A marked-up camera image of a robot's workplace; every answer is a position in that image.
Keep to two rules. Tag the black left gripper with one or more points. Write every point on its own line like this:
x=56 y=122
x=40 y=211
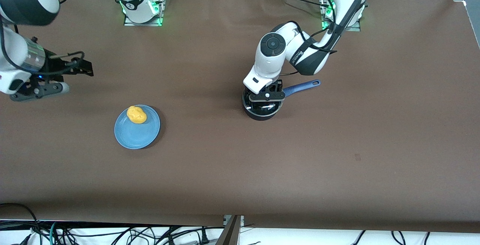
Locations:
x=276 y=86

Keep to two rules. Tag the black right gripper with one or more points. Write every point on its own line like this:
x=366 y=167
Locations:
x=60 y=67

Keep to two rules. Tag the glass lid with blue knob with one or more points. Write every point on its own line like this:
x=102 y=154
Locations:
x=275 y=107

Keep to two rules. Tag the yellow potato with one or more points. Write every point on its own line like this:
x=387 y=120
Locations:
x=137 y=114

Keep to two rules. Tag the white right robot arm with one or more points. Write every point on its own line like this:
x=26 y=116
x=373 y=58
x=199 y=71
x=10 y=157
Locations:
x=15 y=50

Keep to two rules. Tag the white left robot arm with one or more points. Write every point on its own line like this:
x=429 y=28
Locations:
x=270 y=57

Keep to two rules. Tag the blue round plate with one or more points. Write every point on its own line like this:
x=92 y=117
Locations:
x=135 y=136

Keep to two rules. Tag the brown table cover sheet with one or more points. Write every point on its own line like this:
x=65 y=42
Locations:
x=240 y=170

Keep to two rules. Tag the black power plug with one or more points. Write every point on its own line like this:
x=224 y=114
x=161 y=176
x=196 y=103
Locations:
x=204 y=237

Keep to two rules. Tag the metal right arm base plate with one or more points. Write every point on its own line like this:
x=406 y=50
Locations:
x=131 y=23

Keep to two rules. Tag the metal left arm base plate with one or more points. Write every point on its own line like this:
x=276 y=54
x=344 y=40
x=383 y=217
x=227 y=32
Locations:
x=354 y=29

